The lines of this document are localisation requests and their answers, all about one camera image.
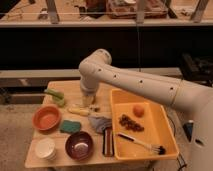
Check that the orange fruit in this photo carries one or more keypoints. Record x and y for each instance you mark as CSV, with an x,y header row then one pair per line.
x,y
138,111

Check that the dark purple bowl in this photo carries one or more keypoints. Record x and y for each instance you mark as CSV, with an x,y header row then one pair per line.
x,y
79,146

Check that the dark brown rectangular brush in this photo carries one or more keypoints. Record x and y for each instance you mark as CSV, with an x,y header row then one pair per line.
x,y
108,146

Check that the grey crumpled cloth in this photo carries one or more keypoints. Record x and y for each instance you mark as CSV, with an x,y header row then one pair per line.
x,y
99,124

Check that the wooden table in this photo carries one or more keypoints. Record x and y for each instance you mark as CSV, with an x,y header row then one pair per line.
x,y
73,95

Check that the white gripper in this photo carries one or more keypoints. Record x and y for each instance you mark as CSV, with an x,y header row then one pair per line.
x,y
88,99

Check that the green plastic toy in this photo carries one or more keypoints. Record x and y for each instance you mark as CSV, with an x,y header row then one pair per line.
x,y
57,97

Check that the yellow plastic bin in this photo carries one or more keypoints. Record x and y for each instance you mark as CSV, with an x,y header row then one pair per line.
x,y
156,131

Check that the bunch of dark grapes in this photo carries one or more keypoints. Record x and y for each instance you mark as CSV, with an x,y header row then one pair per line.
x,y
129,124

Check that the yellow corn cob toy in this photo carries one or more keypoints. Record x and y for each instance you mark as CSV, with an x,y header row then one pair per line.
x,y
83,111

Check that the green sponge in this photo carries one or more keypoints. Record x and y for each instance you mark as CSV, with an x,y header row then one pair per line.
x,y
70,126

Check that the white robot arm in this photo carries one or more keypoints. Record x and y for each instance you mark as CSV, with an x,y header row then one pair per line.
x,y
182,95

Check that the white cup stack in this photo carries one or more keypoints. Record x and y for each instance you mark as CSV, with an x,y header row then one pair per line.
x,y
45,149

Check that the red bowl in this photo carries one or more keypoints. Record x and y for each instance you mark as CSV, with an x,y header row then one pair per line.
x,y
46,118

